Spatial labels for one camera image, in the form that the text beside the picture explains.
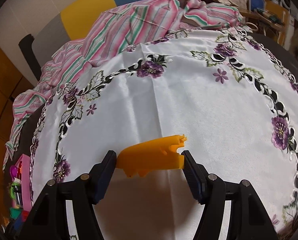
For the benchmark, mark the clear jar black lid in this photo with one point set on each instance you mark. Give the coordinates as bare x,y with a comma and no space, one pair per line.
18,198

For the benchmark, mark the pink rimmed white tray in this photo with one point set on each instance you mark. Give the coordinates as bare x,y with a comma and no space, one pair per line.
25,187

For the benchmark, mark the red cylindrical bottle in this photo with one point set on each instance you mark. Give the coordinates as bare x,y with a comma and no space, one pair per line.
19,170

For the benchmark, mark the cluttered wooden side table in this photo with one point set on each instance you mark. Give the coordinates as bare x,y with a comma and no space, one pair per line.
277,19

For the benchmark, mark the purple plastic toy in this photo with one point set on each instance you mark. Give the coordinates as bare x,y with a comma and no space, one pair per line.
13,171

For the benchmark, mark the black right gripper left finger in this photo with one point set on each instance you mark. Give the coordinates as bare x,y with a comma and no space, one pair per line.
48,216

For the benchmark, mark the yellow-orange plastic car shell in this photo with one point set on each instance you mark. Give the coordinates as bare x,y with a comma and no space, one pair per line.
157,154

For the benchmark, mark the teal plastic flanged holder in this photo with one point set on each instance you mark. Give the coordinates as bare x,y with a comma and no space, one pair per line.
14,212

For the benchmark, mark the white floral embroidered tablecloth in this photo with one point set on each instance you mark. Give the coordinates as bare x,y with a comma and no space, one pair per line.
230,96

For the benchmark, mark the green white plastic case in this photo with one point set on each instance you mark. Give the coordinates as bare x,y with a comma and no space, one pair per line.
13,189

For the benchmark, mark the grey yellow blue sofa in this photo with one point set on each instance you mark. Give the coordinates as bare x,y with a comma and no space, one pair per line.
73,22

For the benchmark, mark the pink green striped cloth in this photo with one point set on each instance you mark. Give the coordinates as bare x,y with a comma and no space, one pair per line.
114,31

